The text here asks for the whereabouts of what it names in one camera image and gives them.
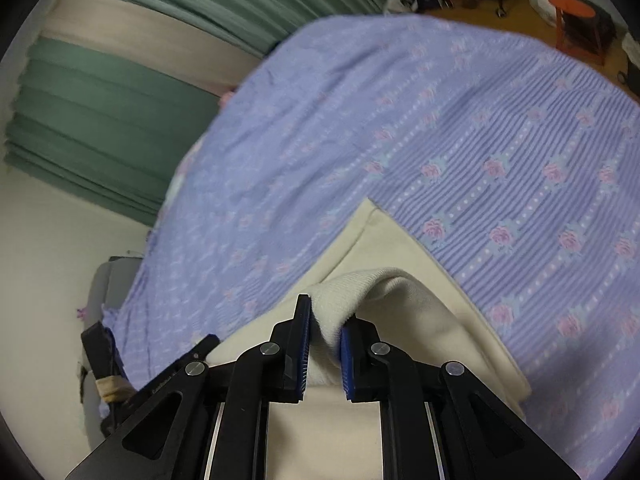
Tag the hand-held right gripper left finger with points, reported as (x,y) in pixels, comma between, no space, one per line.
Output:
(301,345)

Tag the purple floral bed sheet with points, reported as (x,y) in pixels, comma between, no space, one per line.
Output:
(350,110)

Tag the white bag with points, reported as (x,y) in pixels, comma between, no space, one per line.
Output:
(542,2)

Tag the grey chair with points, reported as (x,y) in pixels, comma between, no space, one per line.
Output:
(100,280)

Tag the beige curtain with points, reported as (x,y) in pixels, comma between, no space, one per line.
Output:
(150,40)

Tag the cream pants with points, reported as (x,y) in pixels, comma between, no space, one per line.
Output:
(395,245)

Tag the orange stool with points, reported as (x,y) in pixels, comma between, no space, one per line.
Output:
(570,6)

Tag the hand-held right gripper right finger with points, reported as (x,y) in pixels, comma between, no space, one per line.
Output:
(346,360)

